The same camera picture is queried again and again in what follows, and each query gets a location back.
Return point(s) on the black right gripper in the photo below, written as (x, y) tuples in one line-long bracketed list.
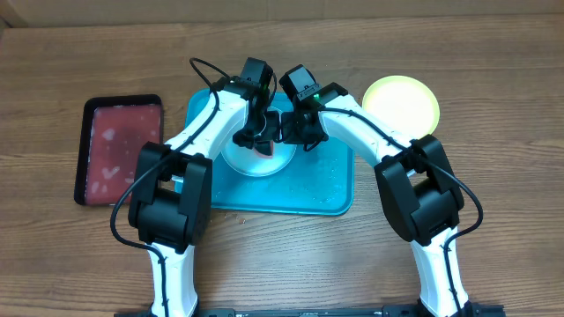
[(290, 137)]

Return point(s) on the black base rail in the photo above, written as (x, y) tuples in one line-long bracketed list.
[(471, 309)]

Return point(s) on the cardboard back wall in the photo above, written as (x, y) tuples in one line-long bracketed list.
[(62, 13)]

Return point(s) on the light blue plate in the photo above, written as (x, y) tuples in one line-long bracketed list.
[(245, 161)]

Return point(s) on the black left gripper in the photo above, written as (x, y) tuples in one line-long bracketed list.
[(270, 134)]

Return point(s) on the red black sponge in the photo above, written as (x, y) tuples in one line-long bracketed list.
[(265, 149)]

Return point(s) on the blue plastic tray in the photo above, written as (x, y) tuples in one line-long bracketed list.
[(318, 182)]

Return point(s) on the dark red water tray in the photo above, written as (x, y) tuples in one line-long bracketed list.
[(114, 129)]

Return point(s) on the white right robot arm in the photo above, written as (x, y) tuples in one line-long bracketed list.
[(420, 196)]

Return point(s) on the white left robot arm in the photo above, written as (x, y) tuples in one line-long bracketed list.
[(171, 195)]

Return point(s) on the yellow-green plate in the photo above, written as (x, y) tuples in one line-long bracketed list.
[(404, 103)]

